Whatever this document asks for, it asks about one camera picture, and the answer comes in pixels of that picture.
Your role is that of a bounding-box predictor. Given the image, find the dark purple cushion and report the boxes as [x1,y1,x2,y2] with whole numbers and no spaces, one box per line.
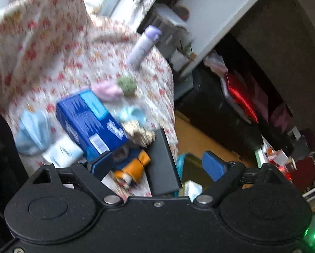
[248,76,271,119]
[269,103,293,132]

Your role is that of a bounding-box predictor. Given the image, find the blue tissue box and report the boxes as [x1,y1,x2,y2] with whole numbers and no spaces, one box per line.
[56,90,128,161]

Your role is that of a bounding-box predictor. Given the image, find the cluttered coffee table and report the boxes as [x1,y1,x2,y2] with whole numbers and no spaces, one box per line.
[254,126,315,198]

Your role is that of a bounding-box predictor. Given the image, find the light blue face mask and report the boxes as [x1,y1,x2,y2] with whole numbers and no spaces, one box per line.
[15,110,51,155]

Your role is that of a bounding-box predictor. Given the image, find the black flat slab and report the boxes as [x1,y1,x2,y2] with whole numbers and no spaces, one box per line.
[146,129,183,197]

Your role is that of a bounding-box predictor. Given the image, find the teal rimmed tray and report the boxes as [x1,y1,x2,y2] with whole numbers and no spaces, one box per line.
[176,153,216,198]

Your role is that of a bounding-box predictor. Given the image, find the red satin cushion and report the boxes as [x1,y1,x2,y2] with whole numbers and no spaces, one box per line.
[224,71,259,123]

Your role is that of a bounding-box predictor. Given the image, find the folded pink checked cloths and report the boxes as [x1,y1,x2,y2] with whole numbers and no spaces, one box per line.
[203,52,229,77]

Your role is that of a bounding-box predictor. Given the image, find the grey cushion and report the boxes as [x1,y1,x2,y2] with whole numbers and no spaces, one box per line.
[220,75,253,124]

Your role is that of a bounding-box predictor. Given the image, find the orange plush doll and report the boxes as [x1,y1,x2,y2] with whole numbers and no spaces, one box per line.
[113,148,151,189]

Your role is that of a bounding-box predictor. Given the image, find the white tissue packet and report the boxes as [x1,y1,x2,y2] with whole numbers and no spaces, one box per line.
[184,180,203,201]
[42,136,84,168]

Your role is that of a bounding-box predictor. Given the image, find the translucent storage unit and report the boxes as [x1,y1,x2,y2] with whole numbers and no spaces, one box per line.
[136,4,195,58]

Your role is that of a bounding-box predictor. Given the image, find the light blue soft item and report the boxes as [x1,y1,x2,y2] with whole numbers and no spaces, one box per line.
[119,106,147,124]

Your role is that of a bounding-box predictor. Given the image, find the black leather sofa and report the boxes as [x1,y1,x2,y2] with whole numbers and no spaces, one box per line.
[173,32,300,169]

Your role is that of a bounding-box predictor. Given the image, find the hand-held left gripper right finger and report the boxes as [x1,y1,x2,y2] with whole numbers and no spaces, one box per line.
[194,150,282,207]

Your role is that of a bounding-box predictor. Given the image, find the potted plant in white pot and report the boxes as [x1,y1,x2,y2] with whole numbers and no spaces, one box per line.
[169,41,197,71]

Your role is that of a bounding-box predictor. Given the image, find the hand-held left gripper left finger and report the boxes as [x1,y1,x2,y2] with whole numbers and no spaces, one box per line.
[31,151,126,206]

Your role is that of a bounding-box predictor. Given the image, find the green pompom ball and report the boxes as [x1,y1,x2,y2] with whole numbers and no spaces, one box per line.
[117,74,137,97]

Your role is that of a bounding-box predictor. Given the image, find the pink fluffy ball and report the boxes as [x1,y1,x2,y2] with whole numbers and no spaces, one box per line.
[91,81,124,102]

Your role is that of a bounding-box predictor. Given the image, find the purple water bottle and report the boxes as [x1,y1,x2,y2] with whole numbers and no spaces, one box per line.
[125,25,163,70]

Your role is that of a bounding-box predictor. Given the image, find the floral blanket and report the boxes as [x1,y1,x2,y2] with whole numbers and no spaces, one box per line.
[0,0,179,198]

